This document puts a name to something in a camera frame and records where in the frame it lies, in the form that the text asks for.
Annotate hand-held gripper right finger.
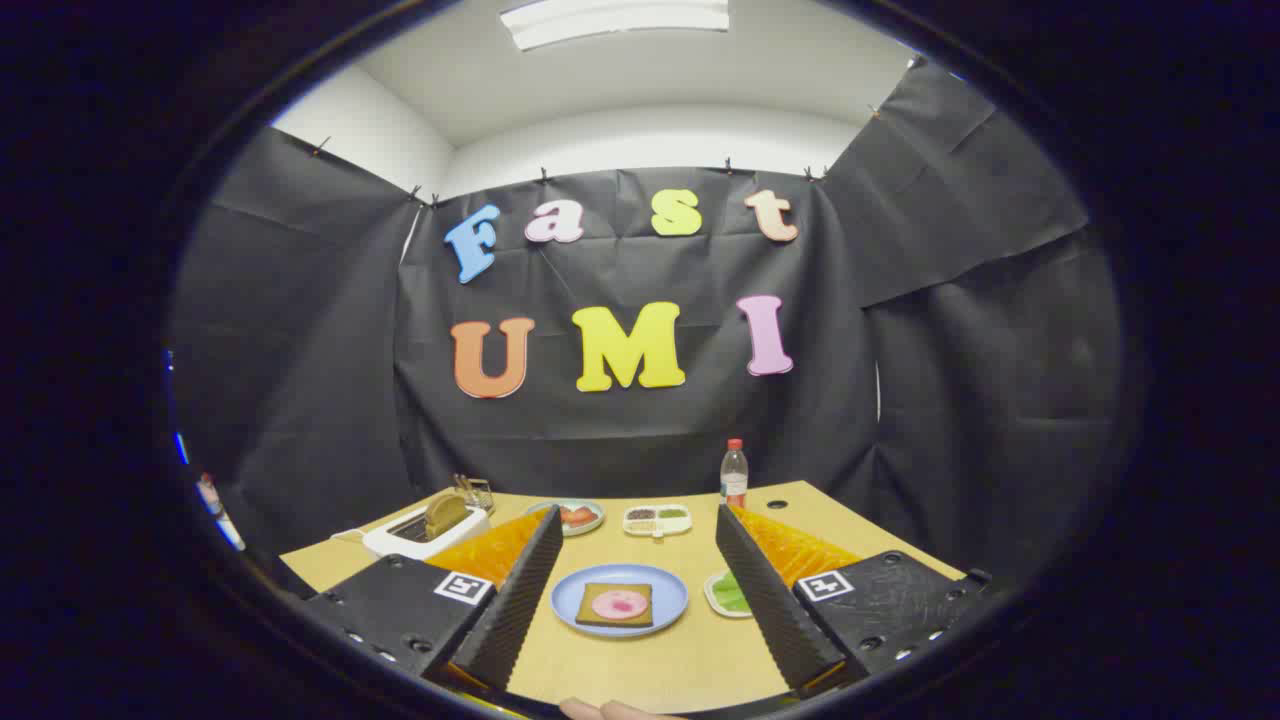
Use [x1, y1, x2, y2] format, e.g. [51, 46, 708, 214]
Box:
[715, 503, 993, 693]

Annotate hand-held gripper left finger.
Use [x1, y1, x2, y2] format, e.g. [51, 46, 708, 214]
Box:
[300, 505, 564, 693]

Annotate dark brown bread slice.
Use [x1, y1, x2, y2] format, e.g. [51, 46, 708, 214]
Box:
[424, 493, 471, 541]

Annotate small white square plate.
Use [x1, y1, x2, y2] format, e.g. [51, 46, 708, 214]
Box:
[703, 570, 756, 620]

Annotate light toast slice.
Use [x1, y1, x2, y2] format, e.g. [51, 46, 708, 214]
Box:
[575, 582, 654, 629]

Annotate pink round ham slice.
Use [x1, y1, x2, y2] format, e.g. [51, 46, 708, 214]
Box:
[591, 589, 649, 621]

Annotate blue round plate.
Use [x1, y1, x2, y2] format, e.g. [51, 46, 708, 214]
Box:
[550, 563, 690, 639]

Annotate pale green round plate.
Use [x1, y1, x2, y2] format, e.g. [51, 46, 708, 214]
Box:
[527, 499, 606, 538]

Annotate clear bottle with red cap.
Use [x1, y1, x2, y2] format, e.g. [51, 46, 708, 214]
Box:
[720, 438, 749, 508]

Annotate white divided condiment dish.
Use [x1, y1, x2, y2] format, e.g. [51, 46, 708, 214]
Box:
[622, 504, 693, 541]

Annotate white toaster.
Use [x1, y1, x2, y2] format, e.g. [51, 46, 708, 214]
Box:
[362, 497, 493, 561]

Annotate black backdrop cloth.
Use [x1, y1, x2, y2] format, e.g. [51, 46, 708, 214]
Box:
[165, 60, 1126, 591]

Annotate red and white object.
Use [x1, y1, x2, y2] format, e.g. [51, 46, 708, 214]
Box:
[195, 473, 246, 553]

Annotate ceiling light panel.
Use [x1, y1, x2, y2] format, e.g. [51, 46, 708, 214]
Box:
[500, 0, 731, 51]

